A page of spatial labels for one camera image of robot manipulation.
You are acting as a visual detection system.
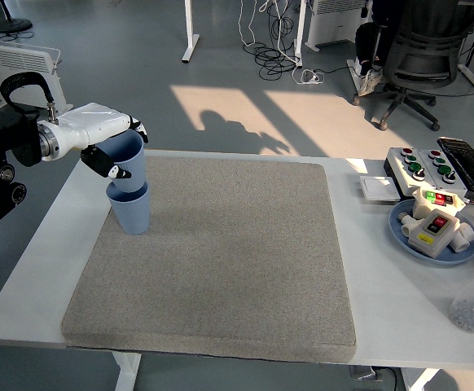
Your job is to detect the white desk foot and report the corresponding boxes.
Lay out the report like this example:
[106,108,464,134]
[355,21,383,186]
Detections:
[345,59,364,99]

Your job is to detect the white table leg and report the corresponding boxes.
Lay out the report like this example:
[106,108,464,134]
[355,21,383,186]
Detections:
[110,352,143,391]
[402,368,440,391]

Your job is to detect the blue plate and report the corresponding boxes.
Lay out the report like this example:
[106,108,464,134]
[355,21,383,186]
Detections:
[388,198,474,266]

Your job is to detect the person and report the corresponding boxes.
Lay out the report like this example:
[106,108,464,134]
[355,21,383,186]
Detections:
[354,0,413,98]

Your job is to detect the black fan base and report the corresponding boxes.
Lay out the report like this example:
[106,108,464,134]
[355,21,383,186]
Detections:
[0,0,33,34]

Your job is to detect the white wall switch panel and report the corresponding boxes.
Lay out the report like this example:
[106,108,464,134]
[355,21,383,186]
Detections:
[358,175,402,203]

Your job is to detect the white pipe fitting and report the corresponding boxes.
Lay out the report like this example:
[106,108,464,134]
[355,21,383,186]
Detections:
[448,222,474,253]
[397,210,419,237]

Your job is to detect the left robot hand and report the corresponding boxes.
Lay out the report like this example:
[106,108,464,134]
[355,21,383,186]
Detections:
[55,102,149,181]

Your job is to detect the blue ribbed plastic cup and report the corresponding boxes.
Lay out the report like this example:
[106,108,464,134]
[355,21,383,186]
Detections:
[105,182,151,235]
[94,129,147,193]

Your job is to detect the white switch box red button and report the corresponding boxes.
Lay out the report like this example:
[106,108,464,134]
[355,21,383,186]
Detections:
[406,208,460,260]

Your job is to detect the white cable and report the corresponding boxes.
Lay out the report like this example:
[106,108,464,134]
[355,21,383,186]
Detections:
[236,0,258,48]

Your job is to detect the white box green red labels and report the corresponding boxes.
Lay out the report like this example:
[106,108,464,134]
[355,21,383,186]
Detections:
[410,187,466,219]

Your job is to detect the black office chair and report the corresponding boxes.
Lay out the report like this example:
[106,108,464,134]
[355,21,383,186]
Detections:
[353,0,474,132]

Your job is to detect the grey-brown mat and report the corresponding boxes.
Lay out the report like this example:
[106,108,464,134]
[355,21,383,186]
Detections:
[60,155,358,363]

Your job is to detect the white push-button control box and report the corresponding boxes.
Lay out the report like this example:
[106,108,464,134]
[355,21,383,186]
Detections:
[418,148,472,192]
[383,146,437,200]

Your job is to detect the black cable tangle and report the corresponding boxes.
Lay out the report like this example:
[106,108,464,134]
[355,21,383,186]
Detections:
[254,0,303,81]

